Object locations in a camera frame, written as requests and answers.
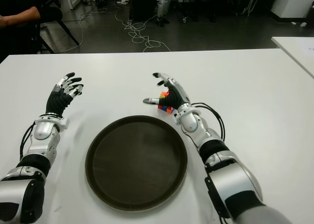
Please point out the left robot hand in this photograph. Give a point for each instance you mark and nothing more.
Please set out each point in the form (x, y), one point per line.
(55, 101)

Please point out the bystander bare hand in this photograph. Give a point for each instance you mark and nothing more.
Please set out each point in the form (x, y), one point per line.
(3, 21)

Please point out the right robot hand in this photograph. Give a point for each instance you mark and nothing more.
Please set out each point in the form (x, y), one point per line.
(177, 94)

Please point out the multicoloured Rubik's cube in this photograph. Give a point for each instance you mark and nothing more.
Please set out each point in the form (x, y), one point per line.
(164, 108)

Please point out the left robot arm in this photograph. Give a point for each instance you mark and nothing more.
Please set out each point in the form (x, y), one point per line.
(39, 132)

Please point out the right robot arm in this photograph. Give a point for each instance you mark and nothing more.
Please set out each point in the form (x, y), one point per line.
(233, 175)

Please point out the bystander bare forearm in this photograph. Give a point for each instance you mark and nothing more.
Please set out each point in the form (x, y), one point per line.
(23, 17)

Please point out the brown round plate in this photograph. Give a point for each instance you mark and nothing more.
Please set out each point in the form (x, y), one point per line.
(137, 160)

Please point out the bystander black clothed body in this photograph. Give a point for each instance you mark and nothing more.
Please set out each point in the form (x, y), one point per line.
(50, 13)

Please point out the black office chair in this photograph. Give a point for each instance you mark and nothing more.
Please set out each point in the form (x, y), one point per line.
(70, 34)

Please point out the black cabinet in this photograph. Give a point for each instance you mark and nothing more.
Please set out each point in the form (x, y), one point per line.
(143, 6)

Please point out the white power strip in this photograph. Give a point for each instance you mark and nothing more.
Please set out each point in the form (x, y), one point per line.
(122, 2)

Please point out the white side table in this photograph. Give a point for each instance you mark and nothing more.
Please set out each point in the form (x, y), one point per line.
(296, 50)

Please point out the white slanted cabinet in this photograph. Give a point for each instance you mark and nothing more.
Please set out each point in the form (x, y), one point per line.
(292, 3)

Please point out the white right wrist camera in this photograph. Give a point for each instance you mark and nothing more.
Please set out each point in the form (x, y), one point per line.
(176, 116)

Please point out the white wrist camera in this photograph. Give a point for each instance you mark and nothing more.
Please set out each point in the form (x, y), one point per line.
(64, 124)
(176, 116)

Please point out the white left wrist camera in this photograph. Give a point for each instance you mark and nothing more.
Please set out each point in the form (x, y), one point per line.
(64, 124)

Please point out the chrome frame stool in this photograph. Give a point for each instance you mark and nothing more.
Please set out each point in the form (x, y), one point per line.
(250, 6)

